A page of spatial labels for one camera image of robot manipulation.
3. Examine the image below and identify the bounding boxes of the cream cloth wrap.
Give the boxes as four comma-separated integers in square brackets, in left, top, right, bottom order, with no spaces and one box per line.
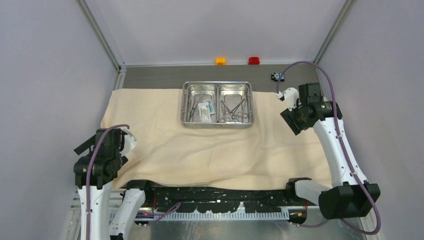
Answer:
[100,89,332,190]

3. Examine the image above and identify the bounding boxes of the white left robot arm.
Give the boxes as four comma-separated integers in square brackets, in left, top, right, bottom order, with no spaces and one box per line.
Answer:
[73,124,154,240]

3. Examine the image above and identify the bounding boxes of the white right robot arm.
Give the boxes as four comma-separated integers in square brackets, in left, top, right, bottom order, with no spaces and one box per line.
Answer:
[276,83,381,220]

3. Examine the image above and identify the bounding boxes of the blue owl number tag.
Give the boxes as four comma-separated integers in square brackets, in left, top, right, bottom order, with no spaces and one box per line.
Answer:
[270,72,285,82]

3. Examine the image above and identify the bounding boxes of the steel scissors pile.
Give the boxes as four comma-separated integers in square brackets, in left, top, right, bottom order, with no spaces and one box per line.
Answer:
[218,98,249,124]

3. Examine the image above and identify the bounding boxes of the red block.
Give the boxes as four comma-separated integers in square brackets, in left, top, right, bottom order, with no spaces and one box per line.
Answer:
[248,56,260,65]

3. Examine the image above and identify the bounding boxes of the steel forceps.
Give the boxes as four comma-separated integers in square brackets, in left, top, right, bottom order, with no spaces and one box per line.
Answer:
[188,91,205,122]

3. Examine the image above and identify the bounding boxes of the yellow block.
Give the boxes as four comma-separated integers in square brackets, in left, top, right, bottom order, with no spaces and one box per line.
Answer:
[214,57,227,66]

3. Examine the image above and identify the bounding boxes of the green white sterile packet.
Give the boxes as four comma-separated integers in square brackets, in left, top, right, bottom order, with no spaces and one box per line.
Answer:
[197,99,216,123]

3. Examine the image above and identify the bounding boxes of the steel mesh instrument tray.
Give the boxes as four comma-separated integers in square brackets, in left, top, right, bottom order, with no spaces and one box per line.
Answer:
[180,81,255,129]

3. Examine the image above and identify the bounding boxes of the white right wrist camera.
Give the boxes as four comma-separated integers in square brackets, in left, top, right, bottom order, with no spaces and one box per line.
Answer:
[276,87,300,111]

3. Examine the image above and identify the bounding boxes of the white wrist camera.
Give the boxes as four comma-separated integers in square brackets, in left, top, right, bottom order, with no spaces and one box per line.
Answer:
[276,87,300,111]
[120,128,137,156]

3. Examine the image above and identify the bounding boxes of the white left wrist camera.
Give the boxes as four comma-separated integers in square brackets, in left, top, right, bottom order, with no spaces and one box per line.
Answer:
[120,128,137,156]

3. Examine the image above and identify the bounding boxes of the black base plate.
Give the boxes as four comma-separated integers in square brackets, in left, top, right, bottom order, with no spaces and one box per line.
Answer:
[123,180,315,214]

